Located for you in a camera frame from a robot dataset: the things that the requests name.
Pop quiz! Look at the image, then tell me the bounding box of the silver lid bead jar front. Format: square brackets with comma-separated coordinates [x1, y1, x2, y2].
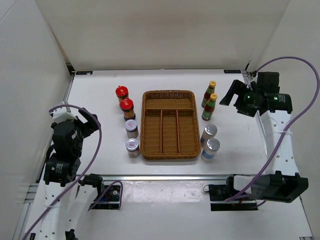
[201, 138, 221, 162]

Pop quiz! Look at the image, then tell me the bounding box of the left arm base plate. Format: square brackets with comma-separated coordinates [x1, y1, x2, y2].
[89, 180, 124, 210]

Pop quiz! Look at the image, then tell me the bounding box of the yellow cap sauce bottle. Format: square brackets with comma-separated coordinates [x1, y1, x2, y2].
[201, 81, 217, 108]
[201, 93, 218, 121]

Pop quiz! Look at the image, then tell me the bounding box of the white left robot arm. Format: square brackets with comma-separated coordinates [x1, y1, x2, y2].
[23, 103, 105, 240]

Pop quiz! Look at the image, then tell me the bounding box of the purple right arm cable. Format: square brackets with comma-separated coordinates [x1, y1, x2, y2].
[224, 56, 320, 209]

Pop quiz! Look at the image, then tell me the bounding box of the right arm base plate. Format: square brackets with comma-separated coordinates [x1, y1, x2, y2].
[202, 184, 258, 212]

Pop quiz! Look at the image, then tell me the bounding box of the silver lid bead jar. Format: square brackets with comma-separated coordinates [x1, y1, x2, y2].
[201, 138, 221, 162]
[200, 124, 218, 147]

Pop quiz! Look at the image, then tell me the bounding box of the red lid jar front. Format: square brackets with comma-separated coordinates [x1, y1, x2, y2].
[120, 98, 136, 121]

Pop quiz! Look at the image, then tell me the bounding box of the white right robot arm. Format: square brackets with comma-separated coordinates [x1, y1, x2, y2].
[209, 79, 309, 203]

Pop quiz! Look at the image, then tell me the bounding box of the yellow cap sauce bottle front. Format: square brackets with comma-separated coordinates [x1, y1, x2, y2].
[201, 93, 218, 121]

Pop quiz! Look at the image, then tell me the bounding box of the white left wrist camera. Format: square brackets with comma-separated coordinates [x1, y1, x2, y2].
[50, 107, 77, 124]

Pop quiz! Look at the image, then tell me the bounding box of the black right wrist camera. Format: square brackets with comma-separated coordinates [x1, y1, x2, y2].
[256, 71, 280, 94]

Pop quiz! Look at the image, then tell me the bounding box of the red lid jar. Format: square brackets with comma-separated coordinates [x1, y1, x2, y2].
[115, 85, 129, 104]
[120, 98, 136, 121]

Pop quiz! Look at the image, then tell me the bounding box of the white lid dark jar front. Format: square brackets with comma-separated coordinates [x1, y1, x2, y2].
[125, 138, 140, 158]

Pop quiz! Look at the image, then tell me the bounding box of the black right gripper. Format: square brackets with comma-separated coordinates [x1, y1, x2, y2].
[219, 80, 261, 118]

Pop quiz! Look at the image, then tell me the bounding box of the wicker divided basket tray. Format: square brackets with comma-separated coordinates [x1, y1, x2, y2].
[140, 90, 201, 161]

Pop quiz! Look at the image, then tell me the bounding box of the aluminium front table rail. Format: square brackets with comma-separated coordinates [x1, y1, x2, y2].
[100, 174, 229, 181]

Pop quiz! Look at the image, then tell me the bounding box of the white lid dark jar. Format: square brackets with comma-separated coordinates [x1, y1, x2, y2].
[125, 138, 140, 158]
[125, 119, 139, 139]

